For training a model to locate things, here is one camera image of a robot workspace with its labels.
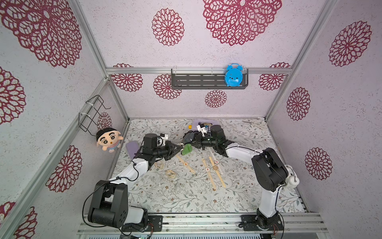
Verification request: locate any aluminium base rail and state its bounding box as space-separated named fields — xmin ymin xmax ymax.
xmin=77 ymin=213 xmax=329 ymax=235

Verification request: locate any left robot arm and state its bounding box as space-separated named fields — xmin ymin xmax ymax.
xmin=83 ymin=133 xmax=184 ymax=231

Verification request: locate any black wire rack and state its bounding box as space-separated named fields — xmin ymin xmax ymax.
xmin=77 ymin=95 xmax=111 ymax=137

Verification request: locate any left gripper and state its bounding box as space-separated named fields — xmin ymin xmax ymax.
xmin=153 ymin=140 xmax=183 ymax=161

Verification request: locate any beige watch long centre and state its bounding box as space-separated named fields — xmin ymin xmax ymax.
xmin=202 ymin=158 xmax=216 ymax=191

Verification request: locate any purple pad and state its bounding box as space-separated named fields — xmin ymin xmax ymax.
xmin=125 ymin=141 xmax=140 ymax=159

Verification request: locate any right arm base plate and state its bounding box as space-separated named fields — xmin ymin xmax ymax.
xmin=239 ymin=214 xmax=284 ymax=231

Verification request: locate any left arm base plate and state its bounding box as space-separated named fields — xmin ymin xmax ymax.
xmin=122 ymin=215 xmax=163 ymax=233

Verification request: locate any cartoon boy plush doll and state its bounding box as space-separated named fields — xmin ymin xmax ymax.
xmin=96 ymin=127 xmax=124 ymax=153

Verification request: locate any beige watch top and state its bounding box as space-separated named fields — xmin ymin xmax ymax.
xmin=165 ymin=170 xmax=177 ymax=179

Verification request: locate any grey wall shelf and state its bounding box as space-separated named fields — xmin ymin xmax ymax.
xmin=171 ymin=69 xmax=248 ymax=90

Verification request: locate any green cleaning cloth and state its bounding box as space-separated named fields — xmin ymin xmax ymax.
xmin=181 ymin=144 xmax=193 ymax=155

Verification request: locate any purple tissue box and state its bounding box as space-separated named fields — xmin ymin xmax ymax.
xmin=188 ymin=119 xmax=216 ymax=130

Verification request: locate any beige watch long right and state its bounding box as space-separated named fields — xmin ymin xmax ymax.
xmin=209 ymin=156 xmax=226 ymax=188

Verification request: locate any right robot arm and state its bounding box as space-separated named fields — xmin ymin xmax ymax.
xmin=182 ymin=125 xmax=289 ymax=219

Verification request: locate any beige watch long diagonal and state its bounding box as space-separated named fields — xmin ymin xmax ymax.
xmin=176 ymin=154 xmax=197 ymax=176

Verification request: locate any blue alarm clock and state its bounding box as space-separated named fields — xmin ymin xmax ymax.
xmin=224 ymin=63 xmax=243 ymax=87

